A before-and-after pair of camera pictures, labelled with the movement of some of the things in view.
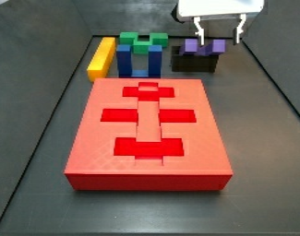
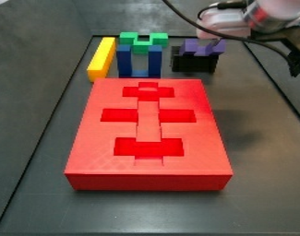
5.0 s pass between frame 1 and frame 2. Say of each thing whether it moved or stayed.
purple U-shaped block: stayed
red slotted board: stayed
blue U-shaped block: stayed
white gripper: moved
